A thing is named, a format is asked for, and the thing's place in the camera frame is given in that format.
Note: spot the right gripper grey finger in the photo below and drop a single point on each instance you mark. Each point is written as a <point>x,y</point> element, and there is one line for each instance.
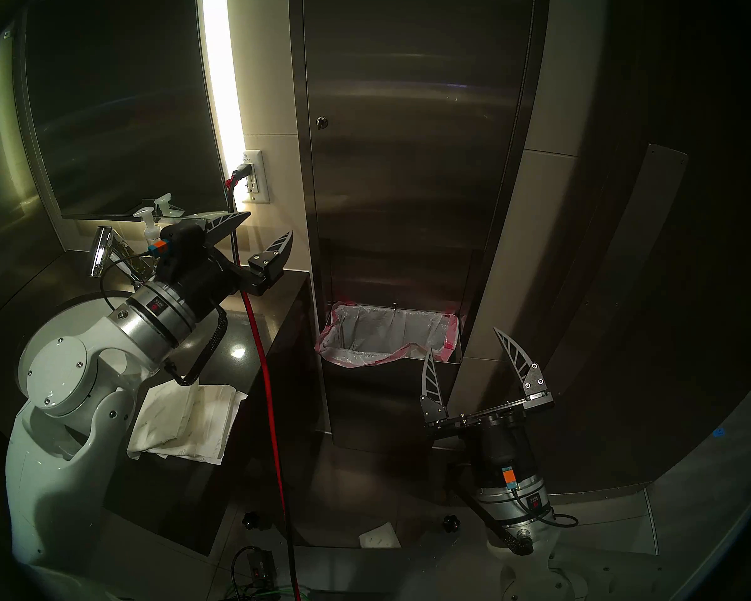
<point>534,384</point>
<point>433,399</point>

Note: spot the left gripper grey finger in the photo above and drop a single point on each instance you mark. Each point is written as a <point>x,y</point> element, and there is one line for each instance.
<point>270,265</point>
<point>225,225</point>

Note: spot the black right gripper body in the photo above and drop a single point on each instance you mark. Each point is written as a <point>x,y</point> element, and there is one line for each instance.
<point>504,443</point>

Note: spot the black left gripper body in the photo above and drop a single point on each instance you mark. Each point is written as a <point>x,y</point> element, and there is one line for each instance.
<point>194,274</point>

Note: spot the stainless steel dispenser door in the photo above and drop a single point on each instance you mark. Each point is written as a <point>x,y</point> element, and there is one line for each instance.
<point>413,136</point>

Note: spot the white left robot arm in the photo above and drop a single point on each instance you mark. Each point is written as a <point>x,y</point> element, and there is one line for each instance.
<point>56,481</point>

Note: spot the stainless steel dispenser cabinet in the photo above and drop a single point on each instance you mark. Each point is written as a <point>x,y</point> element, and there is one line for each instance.
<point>375,412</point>

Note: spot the clear soap pump bottle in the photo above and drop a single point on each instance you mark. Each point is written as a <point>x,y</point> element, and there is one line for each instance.
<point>150,230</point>

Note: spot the trash bin with liner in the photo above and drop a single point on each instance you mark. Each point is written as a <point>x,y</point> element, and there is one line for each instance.
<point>375,333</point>

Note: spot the chrome faucet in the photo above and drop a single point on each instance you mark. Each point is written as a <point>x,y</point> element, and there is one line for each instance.
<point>103,249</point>

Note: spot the black star knob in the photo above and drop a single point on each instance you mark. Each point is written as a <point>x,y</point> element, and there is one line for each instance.
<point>252,519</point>
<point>451,523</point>

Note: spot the white sink basin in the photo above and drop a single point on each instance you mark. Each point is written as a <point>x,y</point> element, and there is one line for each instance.
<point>78,318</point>

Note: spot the folded white paper towels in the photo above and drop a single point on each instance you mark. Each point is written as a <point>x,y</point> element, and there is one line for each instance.
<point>206,418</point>

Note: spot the white paper scrap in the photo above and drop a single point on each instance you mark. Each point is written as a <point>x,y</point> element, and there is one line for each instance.
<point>380,536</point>

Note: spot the bright LED light strip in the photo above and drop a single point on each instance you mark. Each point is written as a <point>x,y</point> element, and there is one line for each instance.
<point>220,74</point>

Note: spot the black electronics box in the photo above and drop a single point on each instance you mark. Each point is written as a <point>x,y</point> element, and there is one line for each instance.
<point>260,568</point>

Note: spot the white wall outlet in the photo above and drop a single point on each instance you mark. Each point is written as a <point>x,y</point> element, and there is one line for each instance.
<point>260,190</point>

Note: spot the wall mirror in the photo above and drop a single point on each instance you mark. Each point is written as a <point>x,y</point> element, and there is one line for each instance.
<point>119,105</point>

